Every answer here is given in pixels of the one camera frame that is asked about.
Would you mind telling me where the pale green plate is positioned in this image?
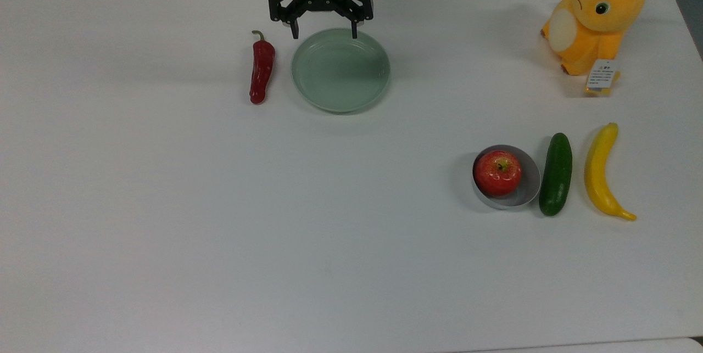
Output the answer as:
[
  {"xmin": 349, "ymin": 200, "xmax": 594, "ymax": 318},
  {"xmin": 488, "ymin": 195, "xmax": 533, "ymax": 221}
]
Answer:
[{"xmin": 291, "ymin": 27, "xmax": 392, "ymax": 114}]

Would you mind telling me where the orange plush toy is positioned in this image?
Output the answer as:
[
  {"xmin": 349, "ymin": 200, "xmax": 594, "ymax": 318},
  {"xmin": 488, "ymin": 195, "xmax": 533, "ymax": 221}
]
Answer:
[{"xmin": 540, "ymin": 0, "xmax": 649, "ymax": 77}]

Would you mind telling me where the white paper toy tag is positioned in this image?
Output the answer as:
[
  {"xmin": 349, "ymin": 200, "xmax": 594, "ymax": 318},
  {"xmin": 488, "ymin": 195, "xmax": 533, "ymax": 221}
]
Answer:
[{"xmin": 584, "ymin": 58, "xmax": 621, "ymax": 95}]

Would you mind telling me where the yellow banana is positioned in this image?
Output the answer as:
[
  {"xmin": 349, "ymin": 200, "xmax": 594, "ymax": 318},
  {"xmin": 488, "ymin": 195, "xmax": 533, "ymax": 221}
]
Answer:
[{"xmin": 584, "ymin": 122, "xmax": 638, "ymax": 222}]

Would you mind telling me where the red chili pepper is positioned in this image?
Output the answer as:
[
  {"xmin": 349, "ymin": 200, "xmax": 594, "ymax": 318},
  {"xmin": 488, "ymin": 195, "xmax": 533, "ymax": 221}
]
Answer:
[{"xmin": 249, "ymin": 30, "xmax": 276, "ymax": 105}]

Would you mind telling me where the red apple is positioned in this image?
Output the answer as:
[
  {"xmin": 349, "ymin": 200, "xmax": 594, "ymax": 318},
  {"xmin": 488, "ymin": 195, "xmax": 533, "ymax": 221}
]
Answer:
[{"xmin": 473, "ymin": 150, "xmax": 523, "ymax": 198}]

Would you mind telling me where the green cucumber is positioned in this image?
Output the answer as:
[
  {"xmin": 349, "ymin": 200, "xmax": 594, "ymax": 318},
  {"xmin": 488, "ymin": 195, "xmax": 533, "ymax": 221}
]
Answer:
[{"xmin": 538, "ymin": 132, "xmax": 573, "ymax": 217}]

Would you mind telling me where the round metal bowl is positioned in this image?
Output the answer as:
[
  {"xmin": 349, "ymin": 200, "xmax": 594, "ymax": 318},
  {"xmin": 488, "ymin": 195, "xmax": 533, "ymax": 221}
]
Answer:
[{"xmin": 471, "ymin": 144, "xmax": 542, "ymax": 211}]

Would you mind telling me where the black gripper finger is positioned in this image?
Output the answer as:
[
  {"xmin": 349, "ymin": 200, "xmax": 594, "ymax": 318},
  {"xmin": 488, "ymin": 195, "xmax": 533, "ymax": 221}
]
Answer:
[
  {"xmin": 336, "ymin": 0, "xmax": 375, "ymax": 40},
  {"xmin": 267, "ymin": 0, "xmax": 308, "ymax": 40}
]

